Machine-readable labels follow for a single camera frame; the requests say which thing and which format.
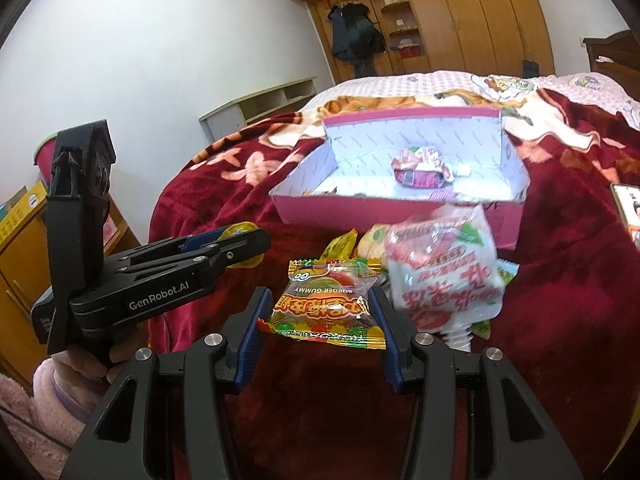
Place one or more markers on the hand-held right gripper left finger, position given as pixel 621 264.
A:
pixel 250 340

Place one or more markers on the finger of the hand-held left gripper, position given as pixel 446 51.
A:
pixel 245 252
pixel 200 241

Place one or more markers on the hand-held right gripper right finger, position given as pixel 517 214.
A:
pixel 392 345

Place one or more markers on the yellow candy packet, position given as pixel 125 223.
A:
pixel 239 231

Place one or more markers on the burger gummy candy packet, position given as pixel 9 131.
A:
pixel 320 310

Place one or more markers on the peach jelly drink pouch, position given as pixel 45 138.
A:
pixel 420 170
pixel 440 280

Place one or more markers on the pink cardboard box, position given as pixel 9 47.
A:
pixel 375 135

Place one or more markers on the person's left forearm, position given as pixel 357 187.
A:
pixel 40 410

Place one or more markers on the person's left hand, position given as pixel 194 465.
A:
pixel 85 362

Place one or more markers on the yellow wooden cabinet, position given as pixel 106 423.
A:
pixel 20 270

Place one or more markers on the yellow box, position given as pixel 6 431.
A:
pixel 20 210

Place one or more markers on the pink and green bin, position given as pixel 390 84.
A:
pixel 45 152

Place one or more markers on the low grey shelf unit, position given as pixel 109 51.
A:
pixel 225 122

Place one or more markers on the red floral blanket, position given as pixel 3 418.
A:
pixel 550 310

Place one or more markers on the black jacket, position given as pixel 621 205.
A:
pixel 339 35

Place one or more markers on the dark green coat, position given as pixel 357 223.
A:
pixel 365 35

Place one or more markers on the pink checked cartoon bedsheet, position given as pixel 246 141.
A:
pixel 435 80

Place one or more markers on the red box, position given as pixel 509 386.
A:
pixel 411 50

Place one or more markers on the smartphone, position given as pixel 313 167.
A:
pixel 631 207

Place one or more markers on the black bag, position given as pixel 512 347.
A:
pixel 530 67

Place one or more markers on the wooden wardrobe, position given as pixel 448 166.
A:
pixel 475 10

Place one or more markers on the dark wooden headboard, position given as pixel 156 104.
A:
pixel 615 50

